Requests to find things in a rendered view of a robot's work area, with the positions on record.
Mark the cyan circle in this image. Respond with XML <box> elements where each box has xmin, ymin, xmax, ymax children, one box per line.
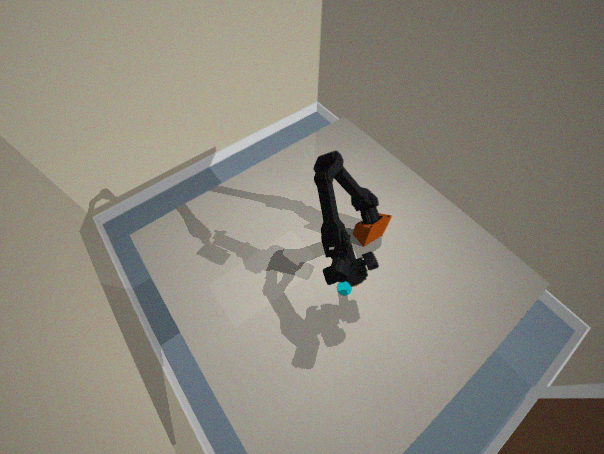
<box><xmin>337</xmin><ymin>282</ymin><xmax>352</xmax><ymax>296</ymax></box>

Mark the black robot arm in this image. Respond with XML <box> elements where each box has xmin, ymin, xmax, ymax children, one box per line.
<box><xmin>313</xmin><ymin>150</ymin><xmax>383</xmax><ymax>287</ymax></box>

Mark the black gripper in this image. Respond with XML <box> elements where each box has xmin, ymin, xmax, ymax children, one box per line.
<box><xmin>323</xmin><ymin>252</ymin><xmax>379</xmax><ymax>285</ymax></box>

